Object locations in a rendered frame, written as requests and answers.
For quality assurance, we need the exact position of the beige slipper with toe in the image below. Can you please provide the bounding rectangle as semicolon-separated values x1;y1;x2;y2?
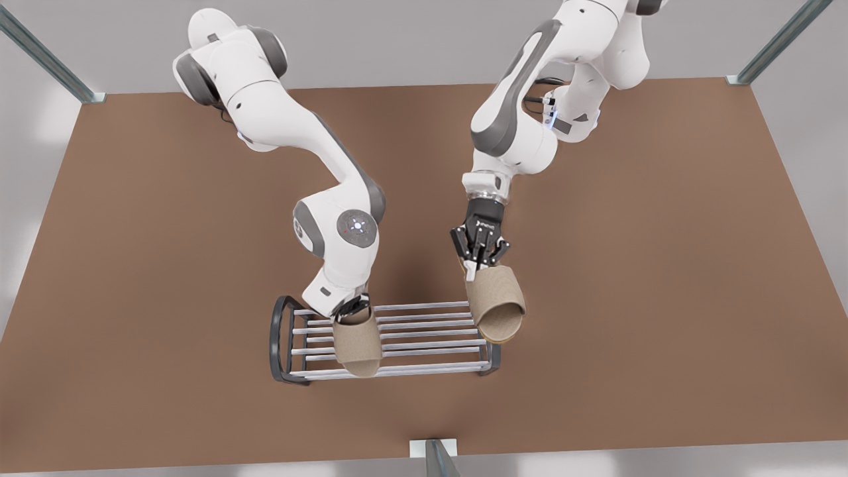
460;260;527;345
331;307;384;378

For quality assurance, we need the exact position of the grey metal shoe rack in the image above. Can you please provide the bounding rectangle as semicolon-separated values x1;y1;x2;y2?
269;295;502;386

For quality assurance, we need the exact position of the silver frame post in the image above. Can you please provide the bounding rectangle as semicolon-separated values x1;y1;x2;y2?
726;0;834;86
0;5;107;105
409;438;460;477

